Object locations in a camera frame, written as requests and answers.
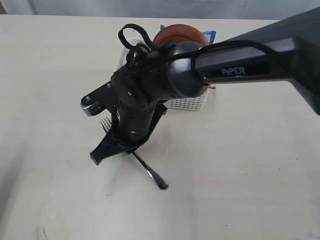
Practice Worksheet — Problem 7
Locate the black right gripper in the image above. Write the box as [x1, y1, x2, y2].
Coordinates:
[80, 66, 168, 166]

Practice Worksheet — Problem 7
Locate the silver fork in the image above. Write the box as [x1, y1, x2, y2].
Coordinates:
[100, 117, 169, 190]

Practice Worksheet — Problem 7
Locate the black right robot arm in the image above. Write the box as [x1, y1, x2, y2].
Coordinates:
[81, 8, 320, 164]

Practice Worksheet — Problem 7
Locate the white perforated plastic basket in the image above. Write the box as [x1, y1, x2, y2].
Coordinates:
[114, 47, 216, 112]

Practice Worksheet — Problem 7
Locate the brown round plate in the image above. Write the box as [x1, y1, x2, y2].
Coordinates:
[152, 24, 210, 47]

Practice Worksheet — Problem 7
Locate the blue snack packet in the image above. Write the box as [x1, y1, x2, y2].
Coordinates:
[159, 24, 218, 45]

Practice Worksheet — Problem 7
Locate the white backdrop curtain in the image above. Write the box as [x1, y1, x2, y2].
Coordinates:
[0, 0, 320, 20]

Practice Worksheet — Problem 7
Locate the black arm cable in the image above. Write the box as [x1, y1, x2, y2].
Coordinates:
[117, 23, 278, 86]

